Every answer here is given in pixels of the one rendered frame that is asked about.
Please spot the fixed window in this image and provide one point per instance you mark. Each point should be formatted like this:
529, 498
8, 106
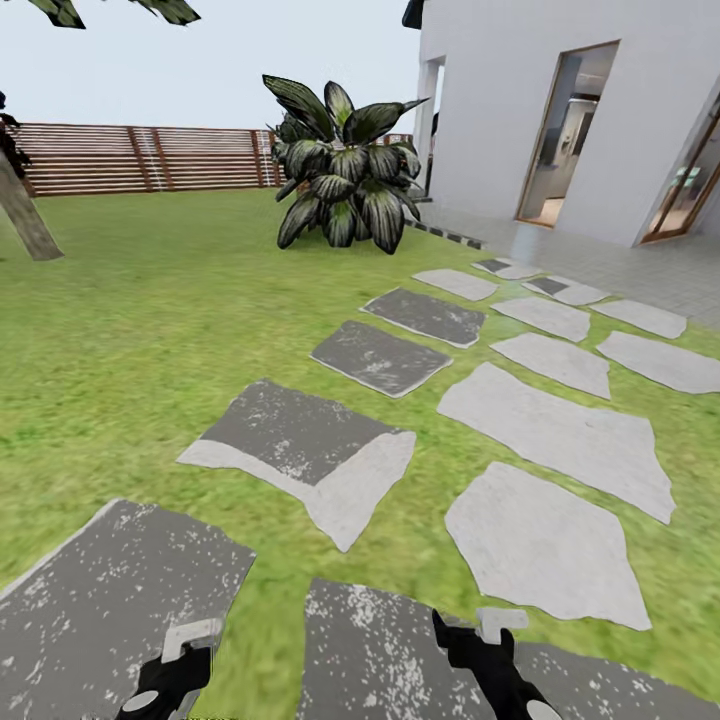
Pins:
578, 86

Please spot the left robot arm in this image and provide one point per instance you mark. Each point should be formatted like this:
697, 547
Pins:
166, 681

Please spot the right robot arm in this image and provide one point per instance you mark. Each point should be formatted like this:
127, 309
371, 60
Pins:
487, 650

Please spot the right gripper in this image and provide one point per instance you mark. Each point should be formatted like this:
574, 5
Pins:
465, 649

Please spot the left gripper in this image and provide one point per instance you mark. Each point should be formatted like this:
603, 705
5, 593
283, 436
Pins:
192, 670

